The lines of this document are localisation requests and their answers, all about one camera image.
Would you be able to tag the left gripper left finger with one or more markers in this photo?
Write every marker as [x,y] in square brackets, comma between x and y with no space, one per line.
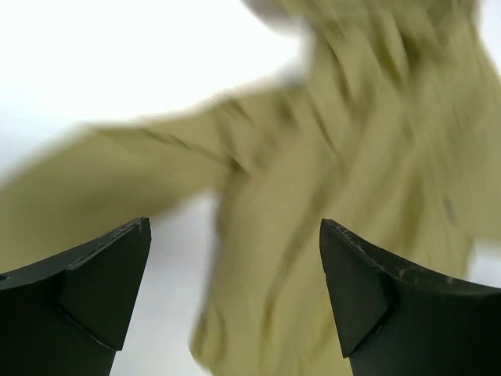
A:
[69,314]

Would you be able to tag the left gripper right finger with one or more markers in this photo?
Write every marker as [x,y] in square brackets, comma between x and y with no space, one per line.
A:
[396,318]

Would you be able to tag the olive green jacket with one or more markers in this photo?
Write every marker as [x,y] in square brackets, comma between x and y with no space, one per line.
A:
[394,133]

